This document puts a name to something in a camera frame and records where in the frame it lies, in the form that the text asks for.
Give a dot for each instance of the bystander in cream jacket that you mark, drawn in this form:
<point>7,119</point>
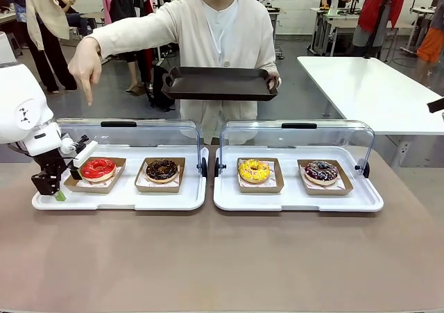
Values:
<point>45,21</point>

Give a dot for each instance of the bystander in pink coat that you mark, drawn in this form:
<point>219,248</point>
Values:
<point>114,4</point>

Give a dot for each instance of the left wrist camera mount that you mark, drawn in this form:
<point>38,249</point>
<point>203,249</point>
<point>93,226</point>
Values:
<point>85,151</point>

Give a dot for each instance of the seated bystander with phone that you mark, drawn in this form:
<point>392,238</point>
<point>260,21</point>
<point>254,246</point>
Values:
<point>71,11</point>

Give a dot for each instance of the chocolate donut in box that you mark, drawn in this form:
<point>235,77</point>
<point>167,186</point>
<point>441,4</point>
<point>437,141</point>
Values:
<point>157,188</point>

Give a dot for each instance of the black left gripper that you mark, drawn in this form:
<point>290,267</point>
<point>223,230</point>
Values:
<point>52,163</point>

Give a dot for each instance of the person's torso cream cardigan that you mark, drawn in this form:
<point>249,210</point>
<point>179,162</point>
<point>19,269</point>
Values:
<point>222,39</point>

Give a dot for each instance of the purple sprinkled donut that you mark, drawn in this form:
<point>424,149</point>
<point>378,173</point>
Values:
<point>320,172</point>

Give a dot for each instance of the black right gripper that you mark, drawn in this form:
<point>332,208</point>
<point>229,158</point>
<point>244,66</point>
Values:
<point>437,105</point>

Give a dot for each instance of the white cylindrical air purifier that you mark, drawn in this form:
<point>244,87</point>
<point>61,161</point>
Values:
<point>7,47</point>

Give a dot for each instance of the yellow sprinkled donut in box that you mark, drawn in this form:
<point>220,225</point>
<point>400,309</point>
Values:
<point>262,187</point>

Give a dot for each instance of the white printed paper liner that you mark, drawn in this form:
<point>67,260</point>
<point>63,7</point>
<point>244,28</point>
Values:
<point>143,177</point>
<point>338,184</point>
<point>274,174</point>
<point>116,179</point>

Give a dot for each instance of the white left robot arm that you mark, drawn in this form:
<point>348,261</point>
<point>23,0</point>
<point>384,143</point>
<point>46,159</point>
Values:
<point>21,101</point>

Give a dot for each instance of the white rectangular table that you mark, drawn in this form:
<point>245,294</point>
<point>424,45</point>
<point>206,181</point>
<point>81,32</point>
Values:
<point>374,91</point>

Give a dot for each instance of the dark brown serving tray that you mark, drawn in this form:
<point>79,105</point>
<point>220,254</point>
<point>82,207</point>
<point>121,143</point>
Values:
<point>218,84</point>

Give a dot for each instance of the person's right hand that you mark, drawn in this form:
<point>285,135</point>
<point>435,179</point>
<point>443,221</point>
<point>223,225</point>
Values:
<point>85,66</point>

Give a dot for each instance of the person's left hand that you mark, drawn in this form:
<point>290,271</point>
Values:
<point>272,78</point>

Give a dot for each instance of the chocolate sprinkled donut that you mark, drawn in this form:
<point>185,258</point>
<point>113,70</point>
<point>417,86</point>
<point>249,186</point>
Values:
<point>162,170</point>

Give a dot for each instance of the red glazed donut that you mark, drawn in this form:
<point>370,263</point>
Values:
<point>98,170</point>
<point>104,187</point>

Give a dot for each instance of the person's right forearm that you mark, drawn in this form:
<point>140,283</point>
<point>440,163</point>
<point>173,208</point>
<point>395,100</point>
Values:
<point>138,33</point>

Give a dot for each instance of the white display tray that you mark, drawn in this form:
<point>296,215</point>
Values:
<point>295,202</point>
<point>125,200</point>

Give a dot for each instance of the clear plastic display lid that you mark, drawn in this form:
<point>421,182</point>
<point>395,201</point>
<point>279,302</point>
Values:
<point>298,136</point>
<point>152,134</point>

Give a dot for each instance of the person's left forearm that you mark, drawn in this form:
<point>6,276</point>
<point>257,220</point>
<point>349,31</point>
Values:
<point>268,54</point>

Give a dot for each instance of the bystander in orange trousers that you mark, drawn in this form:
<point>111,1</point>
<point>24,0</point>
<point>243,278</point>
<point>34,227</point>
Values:
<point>431,42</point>

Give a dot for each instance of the grey background desk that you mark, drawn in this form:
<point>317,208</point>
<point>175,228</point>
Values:
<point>333,25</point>

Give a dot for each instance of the black backpack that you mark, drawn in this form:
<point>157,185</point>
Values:
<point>160,91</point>

